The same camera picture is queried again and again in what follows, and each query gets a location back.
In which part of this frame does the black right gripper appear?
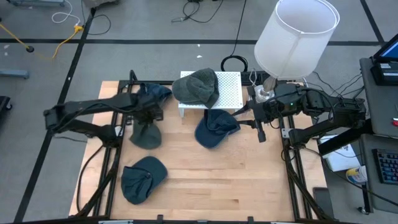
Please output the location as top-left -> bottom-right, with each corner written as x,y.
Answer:
231,100 -> 280,144

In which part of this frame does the navy blue cotton cap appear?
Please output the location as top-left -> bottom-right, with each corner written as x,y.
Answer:
194,108 -> 242,149
138,82 -> 174,106

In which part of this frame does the dark teal cotton cap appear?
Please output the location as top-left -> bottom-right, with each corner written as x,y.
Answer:
120,156 -> 169,205

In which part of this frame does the white perforated shelf riser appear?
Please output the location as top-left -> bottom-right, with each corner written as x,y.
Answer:
178,70 -> 244,118

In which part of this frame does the black power strip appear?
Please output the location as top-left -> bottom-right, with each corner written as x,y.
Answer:
241,70 -> 282,86

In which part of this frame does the silver lamp with white shade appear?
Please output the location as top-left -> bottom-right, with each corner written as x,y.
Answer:
252,0 -> 341,105

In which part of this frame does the black desk beam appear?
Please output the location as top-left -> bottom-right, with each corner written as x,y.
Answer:
317,119 -> 374,156

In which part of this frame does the white paper box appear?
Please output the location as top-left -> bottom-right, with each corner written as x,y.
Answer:
317,135 -> 361,172

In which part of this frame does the black phone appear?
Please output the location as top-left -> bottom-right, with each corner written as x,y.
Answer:
313,186 -> 336,219

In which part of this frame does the grey bag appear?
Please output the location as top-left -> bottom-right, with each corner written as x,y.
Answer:
82,0 -> 121,9

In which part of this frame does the white wipes canister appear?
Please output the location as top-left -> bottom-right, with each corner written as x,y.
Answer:
345,166 -> 369,185

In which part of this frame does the grey metal desk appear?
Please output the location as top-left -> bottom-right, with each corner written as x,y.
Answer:
359,57 -> 398,138
360,133 -> 398,215

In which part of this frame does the black labelled device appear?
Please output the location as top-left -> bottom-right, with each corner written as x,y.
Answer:
371,60 -> 398,87

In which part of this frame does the grey metal floor bar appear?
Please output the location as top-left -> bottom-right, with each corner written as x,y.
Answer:
0,68 -> 30,80

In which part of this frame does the black keyboard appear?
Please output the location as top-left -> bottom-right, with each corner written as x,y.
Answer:
372,148 -> 398,185

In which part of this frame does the black chair base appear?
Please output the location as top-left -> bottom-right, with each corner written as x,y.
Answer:
0,95 -> 13,119

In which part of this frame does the grey cart base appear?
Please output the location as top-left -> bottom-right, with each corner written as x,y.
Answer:
6,0 -> 66,7

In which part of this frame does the black laptop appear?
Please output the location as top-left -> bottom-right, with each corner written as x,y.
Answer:
373,33 -> 398,63

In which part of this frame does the black coiled cable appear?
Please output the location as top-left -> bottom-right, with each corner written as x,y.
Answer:
220,0 -> 249,73

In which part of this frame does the black aluminium table frame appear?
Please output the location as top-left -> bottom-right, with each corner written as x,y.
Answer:
12,70 -> 340,224

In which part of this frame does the yellow extension cord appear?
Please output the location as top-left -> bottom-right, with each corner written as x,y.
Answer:
0,23 -> 85,60

